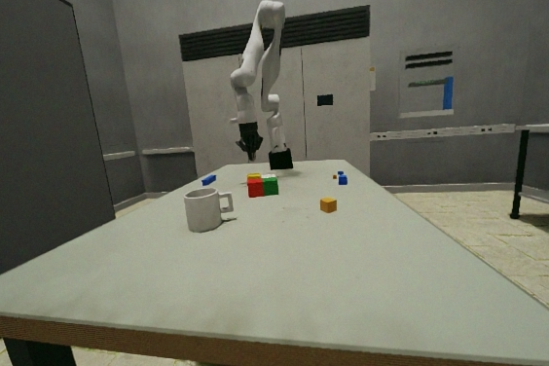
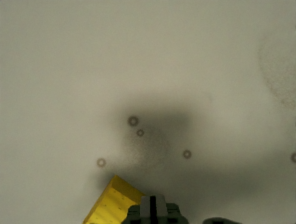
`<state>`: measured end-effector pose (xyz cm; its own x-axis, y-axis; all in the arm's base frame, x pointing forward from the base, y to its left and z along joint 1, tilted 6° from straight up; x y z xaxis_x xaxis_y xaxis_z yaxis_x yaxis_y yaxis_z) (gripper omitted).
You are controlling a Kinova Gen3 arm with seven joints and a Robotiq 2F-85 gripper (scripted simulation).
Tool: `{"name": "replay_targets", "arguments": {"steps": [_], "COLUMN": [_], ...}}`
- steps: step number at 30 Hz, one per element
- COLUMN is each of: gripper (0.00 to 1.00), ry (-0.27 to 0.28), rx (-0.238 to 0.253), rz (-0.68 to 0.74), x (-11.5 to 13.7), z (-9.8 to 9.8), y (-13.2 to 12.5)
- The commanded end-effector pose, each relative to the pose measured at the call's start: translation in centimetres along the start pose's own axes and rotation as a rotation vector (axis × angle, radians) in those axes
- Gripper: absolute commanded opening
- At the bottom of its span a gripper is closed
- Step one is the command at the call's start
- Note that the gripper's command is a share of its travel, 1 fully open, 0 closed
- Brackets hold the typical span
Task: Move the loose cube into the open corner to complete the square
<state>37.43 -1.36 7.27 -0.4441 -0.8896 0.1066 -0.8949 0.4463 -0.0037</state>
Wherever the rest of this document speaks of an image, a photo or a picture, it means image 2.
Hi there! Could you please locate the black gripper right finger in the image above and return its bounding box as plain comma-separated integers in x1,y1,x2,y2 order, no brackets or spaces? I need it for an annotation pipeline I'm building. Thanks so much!
153,195,242,224

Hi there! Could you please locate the yellow cube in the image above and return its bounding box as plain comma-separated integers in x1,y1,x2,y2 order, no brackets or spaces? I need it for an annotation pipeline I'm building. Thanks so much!
82,175,146,224

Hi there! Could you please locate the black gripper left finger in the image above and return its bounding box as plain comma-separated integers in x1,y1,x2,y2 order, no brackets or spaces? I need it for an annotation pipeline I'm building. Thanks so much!
121,196,154,224

